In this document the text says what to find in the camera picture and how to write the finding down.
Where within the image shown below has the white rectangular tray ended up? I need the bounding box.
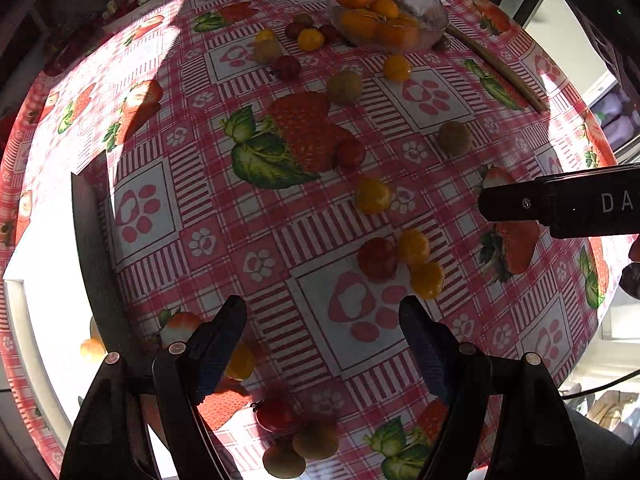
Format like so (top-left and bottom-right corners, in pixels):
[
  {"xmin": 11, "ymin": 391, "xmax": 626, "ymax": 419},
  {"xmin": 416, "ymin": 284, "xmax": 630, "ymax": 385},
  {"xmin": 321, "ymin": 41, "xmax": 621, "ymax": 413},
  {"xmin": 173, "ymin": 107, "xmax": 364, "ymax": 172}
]
[{"xmin": 2, "ymin": 171, "xmax": 166, "ymax": 480}]

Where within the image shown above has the yellow cherry tomato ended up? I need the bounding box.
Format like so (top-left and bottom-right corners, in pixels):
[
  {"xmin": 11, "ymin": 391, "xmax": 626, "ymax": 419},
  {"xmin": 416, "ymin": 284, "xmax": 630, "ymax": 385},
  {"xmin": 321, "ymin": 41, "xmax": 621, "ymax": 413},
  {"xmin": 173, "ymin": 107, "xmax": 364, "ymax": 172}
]
[{"xmin": 297, "ymin": 28, "xmax": 324, "ymax": 52}]

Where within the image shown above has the red tomato on strawberry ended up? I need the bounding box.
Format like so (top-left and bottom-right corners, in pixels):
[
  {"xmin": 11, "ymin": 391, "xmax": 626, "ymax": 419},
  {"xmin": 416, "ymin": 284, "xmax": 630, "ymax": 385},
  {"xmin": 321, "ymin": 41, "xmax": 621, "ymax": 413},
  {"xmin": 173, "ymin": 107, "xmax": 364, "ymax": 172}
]
[{"xmin": 335, "ymin": 138, "xmax": 366, "ymax": 170}]

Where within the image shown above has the dark red cherry tomato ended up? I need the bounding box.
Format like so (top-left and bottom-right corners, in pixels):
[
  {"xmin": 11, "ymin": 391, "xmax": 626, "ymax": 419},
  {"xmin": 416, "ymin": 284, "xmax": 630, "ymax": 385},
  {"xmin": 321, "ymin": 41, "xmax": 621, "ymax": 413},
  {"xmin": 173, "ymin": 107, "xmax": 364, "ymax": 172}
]
[{"xmin": 271, "ymin": 55, "xmax": 302, "ymax": 81}]

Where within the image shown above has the green-brown round fruit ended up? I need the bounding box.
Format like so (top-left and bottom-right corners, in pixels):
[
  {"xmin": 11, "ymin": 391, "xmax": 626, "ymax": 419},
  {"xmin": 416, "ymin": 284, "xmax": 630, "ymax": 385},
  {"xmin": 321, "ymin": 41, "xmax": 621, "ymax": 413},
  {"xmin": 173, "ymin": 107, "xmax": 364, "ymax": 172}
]
[{"xmin": 253, "ymin": 40, "xmax": 282, "ymax": 65}]

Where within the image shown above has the green-brown fruit centre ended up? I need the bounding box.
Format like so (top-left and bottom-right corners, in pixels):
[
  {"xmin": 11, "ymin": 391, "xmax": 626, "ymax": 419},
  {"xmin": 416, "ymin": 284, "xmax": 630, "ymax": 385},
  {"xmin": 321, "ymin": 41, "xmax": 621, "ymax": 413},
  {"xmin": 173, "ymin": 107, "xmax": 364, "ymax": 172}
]
[{"xmin": 326, "ymin": 70, "xmax": 363, "ymax": 105}]

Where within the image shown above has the orange mandarin front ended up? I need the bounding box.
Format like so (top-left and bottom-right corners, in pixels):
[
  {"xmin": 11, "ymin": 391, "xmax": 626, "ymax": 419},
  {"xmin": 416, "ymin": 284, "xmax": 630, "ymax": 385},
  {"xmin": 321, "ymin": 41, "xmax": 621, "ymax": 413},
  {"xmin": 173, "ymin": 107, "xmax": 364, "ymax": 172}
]
[{"xmin": 374, "ymin": 18, "xmax": 420, "ymax": 52}]

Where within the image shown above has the red checkered strawberry tablecloth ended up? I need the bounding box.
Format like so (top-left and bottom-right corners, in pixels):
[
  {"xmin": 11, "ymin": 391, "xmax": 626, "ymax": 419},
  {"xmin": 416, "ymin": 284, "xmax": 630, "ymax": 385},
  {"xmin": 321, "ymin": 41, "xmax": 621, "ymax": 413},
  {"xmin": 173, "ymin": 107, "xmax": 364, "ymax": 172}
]
[{"xmin": 1, "ymin": 0, "xmax": 629, "ymax": 479}]

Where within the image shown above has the clear glass fruit bowl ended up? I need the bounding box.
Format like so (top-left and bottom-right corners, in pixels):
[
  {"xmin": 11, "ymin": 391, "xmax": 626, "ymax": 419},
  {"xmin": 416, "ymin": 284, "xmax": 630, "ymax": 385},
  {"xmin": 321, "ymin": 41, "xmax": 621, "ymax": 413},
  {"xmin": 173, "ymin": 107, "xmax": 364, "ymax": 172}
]
[{"xmin": 326, "ymin": 0, "xmax": 449, "ymax": 53}]

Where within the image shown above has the orange mandarin middle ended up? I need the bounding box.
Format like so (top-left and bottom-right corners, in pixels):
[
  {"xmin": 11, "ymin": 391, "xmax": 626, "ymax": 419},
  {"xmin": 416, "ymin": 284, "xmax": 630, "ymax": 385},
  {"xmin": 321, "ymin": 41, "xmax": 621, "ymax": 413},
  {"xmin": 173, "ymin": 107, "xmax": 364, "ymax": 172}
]
[{"xmin": 338, "ymin": 9, "xmax": 380, "ymax": 44}]

